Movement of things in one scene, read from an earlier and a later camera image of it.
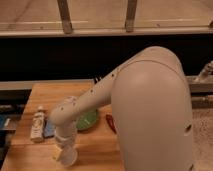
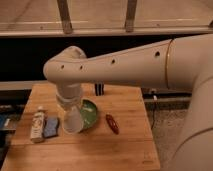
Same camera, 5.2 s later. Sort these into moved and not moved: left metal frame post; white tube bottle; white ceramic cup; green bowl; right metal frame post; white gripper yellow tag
Moved: white ceramic cup; white gripper yellow tag
Not moved: white tube bottle; right metal frame post; green bowl; left metal frame post
